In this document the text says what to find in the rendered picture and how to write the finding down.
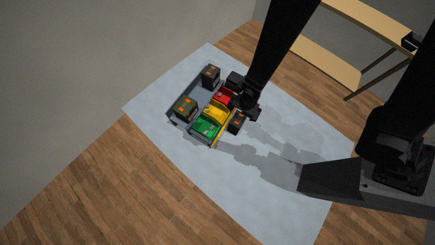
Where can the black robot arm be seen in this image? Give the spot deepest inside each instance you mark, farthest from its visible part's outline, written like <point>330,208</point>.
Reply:
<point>392,137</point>

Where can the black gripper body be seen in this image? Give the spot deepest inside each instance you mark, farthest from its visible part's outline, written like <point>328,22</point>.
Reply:
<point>247,109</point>

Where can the dark grey shelf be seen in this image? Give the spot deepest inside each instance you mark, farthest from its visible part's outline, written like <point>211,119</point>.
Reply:
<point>203,97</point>

